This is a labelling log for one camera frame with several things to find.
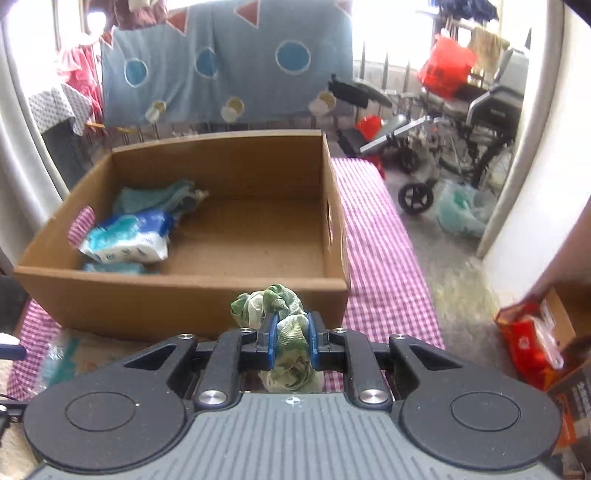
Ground white wet wipes pack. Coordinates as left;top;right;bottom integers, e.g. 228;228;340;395
78;210;175;265

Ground red snack bag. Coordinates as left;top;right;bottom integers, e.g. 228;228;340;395
495;299;566;391

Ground light blue knitted towel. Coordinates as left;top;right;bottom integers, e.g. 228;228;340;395
112;179;209;220

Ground blue blanket with circles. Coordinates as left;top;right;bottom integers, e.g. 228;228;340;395
99;0;354;130

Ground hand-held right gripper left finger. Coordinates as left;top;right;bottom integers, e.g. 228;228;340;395
115;315;280;409

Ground green plastic bag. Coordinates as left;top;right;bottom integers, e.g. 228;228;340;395
436;180;497;238

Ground green patterned scrunchie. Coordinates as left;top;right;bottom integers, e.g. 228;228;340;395
229;283;326;391

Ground pale grey curtain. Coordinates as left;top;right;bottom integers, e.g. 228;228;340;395
0;14;70;199

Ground beige hanging towel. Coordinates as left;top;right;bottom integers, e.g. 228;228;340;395
466;28;511;77

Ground red plastic bag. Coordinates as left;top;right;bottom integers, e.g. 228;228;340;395
418;36;478;100

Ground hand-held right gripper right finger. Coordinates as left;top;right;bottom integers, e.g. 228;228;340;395
307;313;465;409

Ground white polka dot cloth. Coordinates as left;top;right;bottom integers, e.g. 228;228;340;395
28;85;93;137

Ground brown hanging cloth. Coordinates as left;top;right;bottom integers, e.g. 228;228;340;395
113;0;169;31

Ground dark brown wooden furniture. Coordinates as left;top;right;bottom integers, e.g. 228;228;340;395
526;217;591;305

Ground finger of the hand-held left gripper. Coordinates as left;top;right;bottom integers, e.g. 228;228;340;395
0;333;27;361

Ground brown cardboard box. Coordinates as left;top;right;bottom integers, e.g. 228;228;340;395
13;129;350;342

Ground wheelchair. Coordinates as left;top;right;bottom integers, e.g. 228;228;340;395
328;46;529;215

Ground pink checkered tablecloth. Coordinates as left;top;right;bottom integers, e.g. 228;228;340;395
9;157;446;402

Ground dark hanging clothes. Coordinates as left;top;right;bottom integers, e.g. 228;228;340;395
436;0;502;21

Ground open cardboard carton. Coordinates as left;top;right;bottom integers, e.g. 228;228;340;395
538;286;591;467

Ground pink hanging clothes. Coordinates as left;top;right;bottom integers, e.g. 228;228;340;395
55;44;105;121

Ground white and blue carton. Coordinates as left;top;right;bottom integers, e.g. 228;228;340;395
83;261;160;277

